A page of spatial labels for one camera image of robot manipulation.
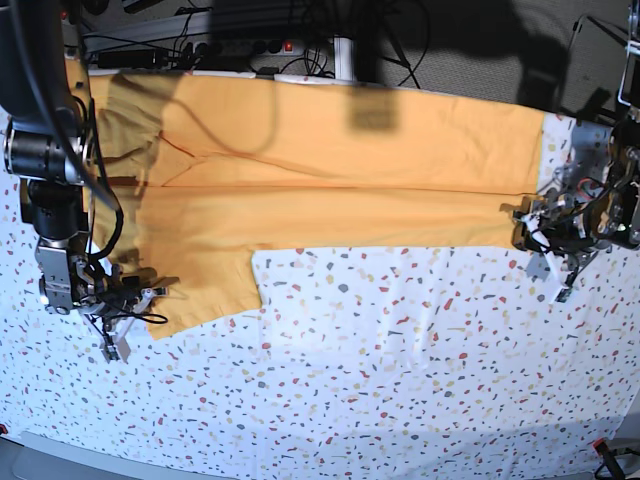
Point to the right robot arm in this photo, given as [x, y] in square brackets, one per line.
[52, 144]

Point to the white power strip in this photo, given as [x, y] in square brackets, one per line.
[252, 47]

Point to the yellow orange T-shirt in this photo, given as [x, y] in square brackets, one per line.
[211, 169]

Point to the white aluminium frame post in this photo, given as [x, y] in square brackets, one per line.
[343, 59]

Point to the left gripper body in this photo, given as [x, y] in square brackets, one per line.
[558, 225]

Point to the red black clamp right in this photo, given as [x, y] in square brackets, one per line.
[609, 468]

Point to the white terrazzo pattern tablecloth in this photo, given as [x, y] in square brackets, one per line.
[388, 363]

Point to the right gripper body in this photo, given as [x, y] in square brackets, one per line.
[110, 303]

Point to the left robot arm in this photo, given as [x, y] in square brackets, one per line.
[592, 203]

